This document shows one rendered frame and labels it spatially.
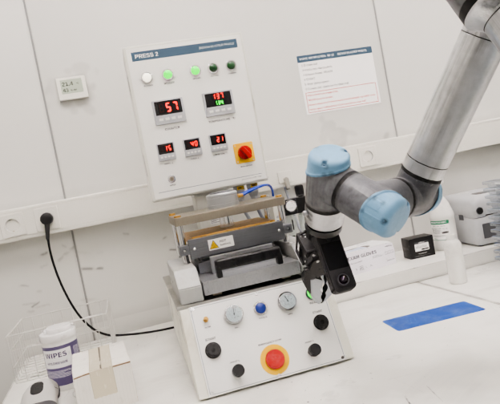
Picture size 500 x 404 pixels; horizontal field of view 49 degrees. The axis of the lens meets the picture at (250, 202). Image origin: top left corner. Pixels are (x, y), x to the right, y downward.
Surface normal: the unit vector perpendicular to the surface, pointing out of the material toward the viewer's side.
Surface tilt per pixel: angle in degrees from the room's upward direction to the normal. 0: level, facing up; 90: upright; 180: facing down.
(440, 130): 100
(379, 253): 90
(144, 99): 90
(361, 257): 87
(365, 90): 90
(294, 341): 65
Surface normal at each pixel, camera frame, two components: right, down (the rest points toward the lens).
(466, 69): -0.51, 0.27
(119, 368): 0.32, -0.05
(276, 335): 0.12, -0.40
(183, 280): 0.00, -0.74
